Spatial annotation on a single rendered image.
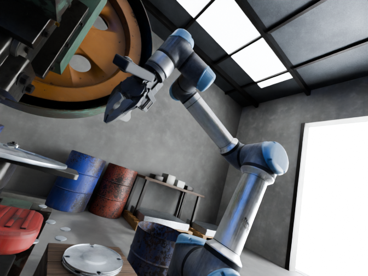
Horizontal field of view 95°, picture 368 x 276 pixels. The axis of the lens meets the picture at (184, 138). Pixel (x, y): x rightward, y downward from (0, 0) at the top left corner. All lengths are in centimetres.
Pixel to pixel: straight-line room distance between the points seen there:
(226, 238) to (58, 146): 353
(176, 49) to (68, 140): 343
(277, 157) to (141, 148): 364
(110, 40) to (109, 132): 300
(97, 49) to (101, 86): 20
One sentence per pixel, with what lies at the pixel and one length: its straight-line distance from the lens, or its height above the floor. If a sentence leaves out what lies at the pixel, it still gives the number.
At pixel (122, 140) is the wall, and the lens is 396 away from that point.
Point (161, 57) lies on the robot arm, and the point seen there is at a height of 115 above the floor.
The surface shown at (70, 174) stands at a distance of 45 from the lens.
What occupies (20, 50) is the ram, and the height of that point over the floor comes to 98.
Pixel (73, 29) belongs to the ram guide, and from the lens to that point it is 70.
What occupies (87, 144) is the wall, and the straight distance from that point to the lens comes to 384.
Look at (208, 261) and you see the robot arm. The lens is 57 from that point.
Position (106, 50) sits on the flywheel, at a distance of 103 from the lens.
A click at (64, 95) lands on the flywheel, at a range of 88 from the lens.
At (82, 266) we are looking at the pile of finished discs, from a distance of 106.
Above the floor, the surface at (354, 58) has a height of 430.
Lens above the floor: 82
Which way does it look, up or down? 17 degrees up
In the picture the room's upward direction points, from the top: 18 degrees clockwise
